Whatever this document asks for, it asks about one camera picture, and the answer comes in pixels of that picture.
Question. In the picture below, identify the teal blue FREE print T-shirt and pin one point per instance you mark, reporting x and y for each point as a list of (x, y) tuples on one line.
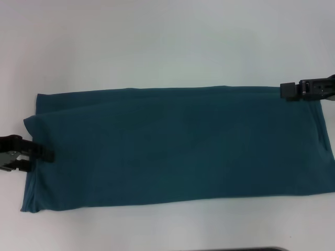
[(170, 146)]

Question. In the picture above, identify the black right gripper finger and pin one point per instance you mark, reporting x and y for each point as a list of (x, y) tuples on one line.
[(288, 90)]

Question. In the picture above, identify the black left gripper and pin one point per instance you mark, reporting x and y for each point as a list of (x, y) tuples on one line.
[(9, 154)]

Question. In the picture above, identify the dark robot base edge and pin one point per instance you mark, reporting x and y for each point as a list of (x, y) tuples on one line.
[(259, 249)]

